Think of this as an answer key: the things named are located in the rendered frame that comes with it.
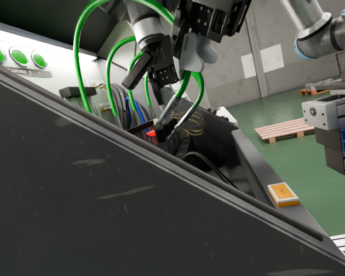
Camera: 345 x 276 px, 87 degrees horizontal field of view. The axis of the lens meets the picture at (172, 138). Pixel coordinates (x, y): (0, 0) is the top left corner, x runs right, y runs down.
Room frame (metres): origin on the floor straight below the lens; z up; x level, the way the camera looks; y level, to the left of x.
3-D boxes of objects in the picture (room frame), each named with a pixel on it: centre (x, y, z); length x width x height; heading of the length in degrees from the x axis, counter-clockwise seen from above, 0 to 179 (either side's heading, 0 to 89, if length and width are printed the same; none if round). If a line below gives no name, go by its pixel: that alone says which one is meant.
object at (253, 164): (0.49, -0.20, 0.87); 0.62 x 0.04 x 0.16; 166
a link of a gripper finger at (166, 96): (0.51, -0.02, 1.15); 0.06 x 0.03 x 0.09; 76
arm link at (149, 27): (0.53, -0.02, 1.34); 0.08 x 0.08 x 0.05
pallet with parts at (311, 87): (5.87, -5.21, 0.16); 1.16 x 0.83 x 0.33; 81
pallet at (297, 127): (3.09, -2.06, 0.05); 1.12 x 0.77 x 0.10; 75
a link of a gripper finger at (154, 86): (0.51, 0.00, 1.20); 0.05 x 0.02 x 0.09; 166
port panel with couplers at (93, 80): (0.84, 0.23, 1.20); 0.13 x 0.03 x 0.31; 166
